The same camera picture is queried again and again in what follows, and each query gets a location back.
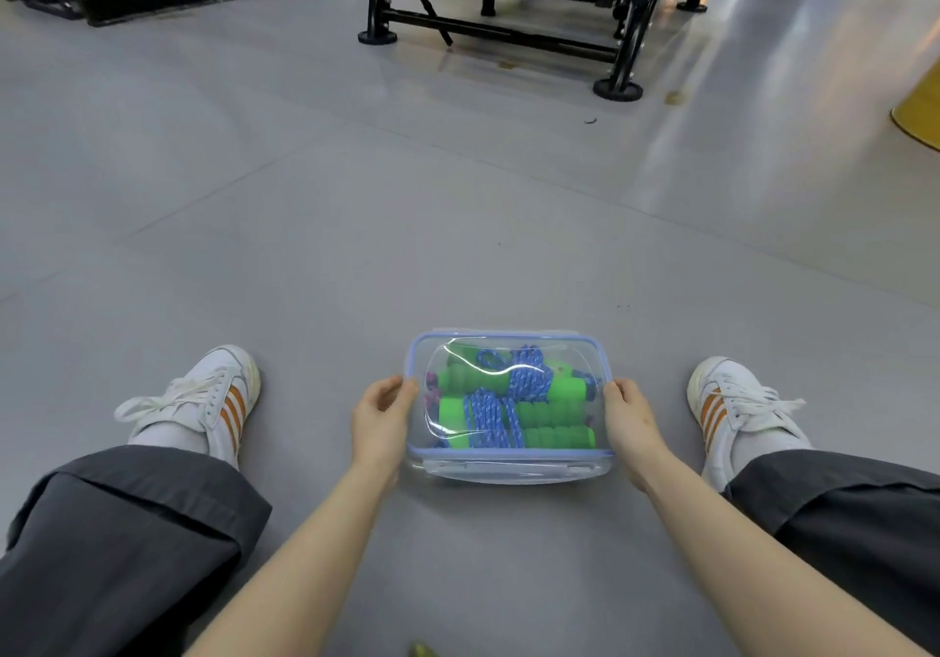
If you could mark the person's right white sneaker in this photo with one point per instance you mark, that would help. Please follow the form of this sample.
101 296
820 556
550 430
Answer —
734 407

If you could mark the person's white sneaker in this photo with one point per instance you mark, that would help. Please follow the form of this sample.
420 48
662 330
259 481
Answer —
734 407
206 399

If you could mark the person's left hand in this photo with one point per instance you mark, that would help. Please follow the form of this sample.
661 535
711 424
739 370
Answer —
378 425

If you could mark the person's right hand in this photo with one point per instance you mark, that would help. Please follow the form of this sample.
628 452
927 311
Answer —
631 425

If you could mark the large yellow barrel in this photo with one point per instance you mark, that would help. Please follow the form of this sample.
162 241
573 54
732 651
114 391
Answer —
919 113

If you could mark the person's left forearm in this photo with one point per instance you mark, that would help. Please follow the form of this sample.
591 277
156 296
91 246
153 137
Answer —
308 568

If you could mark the clear blue-rimmed box lid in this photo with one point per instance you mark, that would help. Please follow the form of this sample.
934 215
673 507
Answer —
507 341

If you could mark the clear plastic box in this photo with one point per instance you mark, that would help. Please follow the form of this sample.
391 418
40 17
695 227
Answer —
514 469

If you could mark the person's leg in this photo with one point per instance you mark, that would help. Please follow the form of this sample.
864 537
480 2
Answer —
125 546
852 517

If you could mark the person's right forearm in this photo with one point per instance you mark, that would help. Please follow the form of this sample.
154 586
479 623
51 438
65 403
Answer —
749 576

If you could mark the person's left leg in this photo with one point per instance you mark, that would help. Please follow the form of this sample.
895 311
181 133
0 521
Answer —
125 546

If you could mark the person's left white sneaker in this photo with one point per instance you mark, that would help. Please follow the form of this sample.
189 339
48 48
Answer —
206 399

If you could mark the yellow-green woven mat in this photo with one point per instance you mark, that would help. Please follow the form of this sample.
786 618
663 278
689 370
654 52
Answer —
424 651

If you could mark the person's right leg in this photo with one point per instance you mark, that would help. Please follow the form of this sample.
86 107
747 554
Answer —
852 517

